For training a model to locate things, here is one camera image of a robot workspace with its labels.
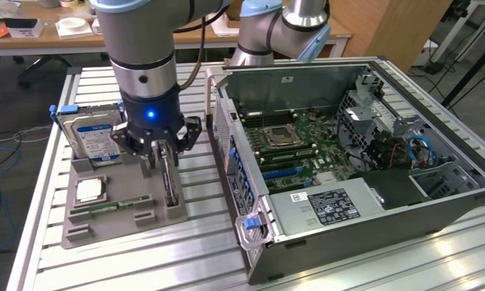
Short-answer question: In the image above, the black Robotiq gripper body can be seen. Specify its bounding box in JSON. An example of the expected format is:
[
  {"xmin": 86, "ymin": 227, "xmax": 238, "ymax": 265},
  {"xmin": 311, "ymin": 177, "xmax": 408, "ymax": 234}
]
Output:
[{"xmin": 120, "ymin": 89, "xmax": 187, "ymax": 144}]

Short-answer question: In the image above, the green graphics card black fan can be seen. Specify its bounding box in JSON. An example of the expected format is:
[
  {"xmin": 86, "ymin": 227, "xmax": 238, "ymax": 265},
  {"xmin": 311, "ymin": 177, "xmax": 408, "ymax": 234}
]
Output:
[{"xmin": 154, "ymin": 141, "xmax": 180, "ymax": 210}]

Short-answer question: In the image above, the hard disk blue caddy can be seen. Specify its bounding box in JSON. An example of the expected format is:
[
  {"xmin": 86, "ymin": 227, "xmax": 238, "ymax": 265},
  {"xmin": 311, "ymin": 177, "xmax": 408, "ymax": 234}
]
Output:
[{"xmin": 48, "ymin": 102, "xmax": 127, "ymax": 167}]

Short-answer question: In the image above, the silver CPU chip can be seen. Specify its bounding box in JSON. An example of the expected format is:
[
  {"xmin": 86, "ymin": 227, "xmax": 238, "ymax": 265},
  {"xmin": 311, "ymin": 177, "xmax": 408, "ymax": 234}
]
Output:
[{"xmin": 75, "ymin": 179, "xmax": 106, "ymax": 201}]

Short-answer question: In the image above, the green RAM stick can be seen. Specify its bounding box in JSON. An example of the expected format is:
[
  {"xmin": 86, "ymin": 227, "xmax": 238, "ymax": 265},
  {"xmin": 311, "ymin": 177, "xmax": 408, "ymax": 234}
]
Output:
[{"xmin": 71, "ymin": 195, "xmax": 154, "ymax": 215}]

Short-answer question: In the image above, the CPU socket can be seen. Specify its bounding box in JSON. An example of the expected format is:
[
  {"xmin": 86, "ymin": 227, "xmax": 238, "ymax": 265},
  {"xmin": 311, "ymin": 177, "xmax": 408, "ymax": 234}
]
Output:
[{"xmin": 267, "ymin": 124, "xmax": 304, "ymax": 148}]

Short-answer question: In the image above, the grey plastic parts rack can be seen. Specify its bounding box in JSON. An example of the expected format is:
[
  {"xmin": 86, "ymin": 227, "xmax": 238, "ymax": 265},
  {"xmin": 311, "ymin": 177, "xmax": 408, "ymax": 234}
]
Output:
[{"xmin": 60, "ymin": 121, "xmax": 190, "ymax": 250}]

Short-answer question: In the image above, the blue expansion slot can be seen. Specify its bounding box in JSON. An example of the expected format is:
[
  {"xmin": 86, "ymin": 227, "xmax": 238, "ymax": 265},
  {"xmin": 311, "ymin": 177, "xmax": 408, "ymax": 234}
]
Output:
[{"xmin": 263, "ymin": 166, "xmax": 303, "ymax": 179}]

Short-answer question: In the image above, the black office chair base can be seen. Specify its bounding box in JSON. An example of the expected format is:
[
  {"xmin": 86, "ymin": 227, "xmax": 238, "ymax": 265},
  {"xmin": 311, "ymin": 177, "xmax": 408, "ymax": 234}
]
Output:
[{"xmin": 14, "ymin": 54, "xmax": 74, "ymax": 89}]

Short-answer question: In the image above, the white paper stack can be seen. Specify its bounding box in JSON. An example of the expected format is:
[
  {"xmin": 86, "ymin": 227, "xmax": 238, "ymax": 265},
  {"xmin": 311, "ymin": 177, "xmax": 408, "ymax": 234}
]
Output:
[{"xmin": 210, "ymin": 14, "xmax": 242, "ymax": 38}]

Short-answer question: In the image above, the blue case latch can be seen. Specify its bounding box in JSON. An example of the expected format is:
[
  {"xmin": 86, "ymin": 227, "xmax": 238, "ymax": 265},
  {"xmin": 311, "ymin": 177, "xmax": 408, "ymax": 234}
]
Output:
[{"xmin": 242, "ymin": 217, "xmax": 260, "ymax": 233}]

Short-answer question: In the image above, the white box round tape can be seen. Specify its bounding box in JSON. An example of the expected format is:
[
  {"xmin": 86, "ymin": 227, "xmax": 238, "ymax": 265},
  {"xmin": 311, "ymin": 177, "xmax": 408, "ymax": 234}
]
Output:
[{"xmin": 55, "ymin": 17, "xmax": 95, "ymax": 40}]

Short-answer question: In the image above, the green motherboard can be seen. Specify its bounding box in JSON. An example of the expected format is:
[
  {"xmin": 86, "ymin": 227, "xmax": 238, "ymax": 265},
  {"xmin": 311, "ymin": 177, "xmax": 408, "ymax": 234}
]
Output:
[{"xmin": 236, "ymin": 104, "xmax": 366, "ymax": 195}]

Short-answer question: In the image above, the wooden desk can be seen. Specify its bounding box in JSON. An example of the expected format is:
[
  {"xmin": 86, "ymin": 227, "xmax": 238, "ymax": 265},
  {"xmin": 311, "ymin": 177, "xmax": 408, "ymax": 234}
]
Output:
[{"xmin": 0, "ymin": 0, "xmax": 354, "ymax": 58}]

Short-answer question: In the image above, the grey power supply unit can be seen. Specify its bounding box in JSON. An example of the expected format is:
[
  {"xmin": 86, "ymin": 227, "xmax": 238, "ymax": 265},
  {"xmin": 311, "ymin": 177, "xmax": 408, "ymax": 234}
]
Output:
[{"xmin": 268, "ymin": 177, "xmax": 386, "ymax": 237}]

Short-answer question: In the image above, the perforated metal drive cage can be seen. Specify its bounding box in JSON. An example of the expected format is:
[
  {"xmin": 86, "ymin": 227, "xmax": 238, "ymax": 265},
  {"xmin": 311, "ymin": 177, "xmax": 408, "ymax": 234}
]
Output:
[{"xmin": 335, "ymin": 72, "xmax": 398, "ymax": 149}]

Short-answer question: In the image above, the white box black lid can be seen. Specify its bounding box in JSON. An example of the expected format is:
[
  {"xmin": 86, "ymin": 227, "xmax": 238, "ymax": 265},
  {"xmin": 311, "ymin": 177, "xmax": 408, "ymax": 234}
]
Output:
[{"xmin": 0, "ymin": 18, "xmax": 44, "ymax": 39}]

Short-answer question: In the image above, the black open PC case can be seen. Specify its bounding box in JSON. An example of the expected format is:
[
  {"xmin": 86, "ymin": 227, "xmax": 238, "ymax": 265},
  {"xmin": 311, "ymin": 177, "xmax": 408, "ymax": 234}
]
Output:
[{"xmin": 204, "ymin": 55, "xmax": 485, "ymax": 286}]

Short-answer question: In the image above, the wooden cabinet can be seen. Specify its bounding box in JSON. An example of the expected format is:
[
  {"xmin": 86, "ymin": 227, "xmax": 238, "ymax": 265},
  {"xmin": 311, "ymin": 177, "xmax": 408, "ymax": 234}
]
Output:
[{"xmin": 330, "ymin": 0, "xmax": 456, "ymax": 73}]

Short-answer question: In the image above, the grey disk bay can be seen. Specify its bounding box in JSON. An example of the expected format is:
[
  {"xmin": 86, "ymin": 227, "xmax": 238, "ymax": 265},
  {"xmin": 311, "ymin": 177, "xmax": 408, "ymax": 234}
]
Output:
[{"xmin": 408, "ymin": 162, "xmax": 485, "ymax": 201}]

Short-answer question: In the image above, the black tripod leg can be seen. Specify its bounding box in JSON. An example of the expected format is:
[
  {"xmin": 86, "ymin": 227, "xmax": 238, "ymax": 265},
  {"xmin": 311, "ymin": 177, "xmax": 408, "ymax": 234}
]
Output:
[{"xmin": 440, "ymin": 0, "xmax": 485, "ymax": 109}]

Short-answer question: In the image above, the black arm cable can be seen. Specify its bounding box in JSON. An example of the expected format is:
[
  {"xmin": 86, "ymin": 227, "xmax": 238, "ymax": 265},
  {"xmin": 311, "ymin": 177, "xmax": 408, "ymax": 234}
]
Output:
[{"xmin": 172, "ymin": 0, "xmax": 232, "ymax": 91}]

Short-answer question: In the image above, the blue floor cable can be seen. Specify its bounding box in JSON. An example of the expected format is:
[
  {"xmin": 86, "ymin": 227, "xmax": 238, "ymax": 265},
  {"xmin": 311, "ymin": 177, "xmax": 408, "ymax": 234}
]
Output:
[{"xmin": 0, "ymin": 133, "xmax": 24, "ymax": 261}]

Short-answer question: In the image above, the blue wire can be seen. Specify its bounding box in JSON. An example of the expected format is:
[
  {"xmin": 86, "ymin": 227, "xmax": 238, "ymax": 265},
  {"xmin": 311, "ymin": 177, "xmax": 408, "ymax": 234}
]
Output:
[{"xmin": 407, "ymin": 135, "xmax": 438, "ymax": 167}]

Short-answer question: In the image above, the white pedestal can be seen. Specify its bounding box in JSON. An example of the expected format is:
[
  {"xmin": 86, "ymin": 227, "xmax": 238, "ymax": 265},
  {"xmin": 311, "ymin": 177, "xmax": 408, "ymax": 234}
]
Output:
[{"xmin": 412, "ymin": 38, "xmax": 444, "ymax": 68}]

